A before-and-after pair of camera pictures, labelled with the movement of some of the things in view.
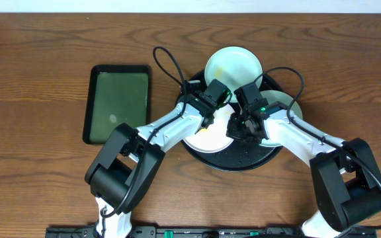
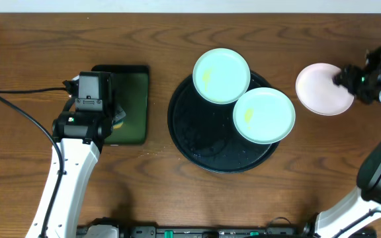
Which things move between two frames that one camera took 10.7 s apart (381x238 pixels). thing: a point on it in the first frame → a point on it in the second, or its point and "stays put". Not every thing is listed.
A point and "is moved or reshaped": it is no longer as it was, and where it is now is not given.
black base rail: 205,231 stays put
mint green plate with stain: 233,67 is moved or reshaped
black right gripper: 235,131 → 352,80
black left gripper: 207,119 → 118,112
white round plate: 213,138 → 318,92
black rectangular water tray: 117,94 stays put
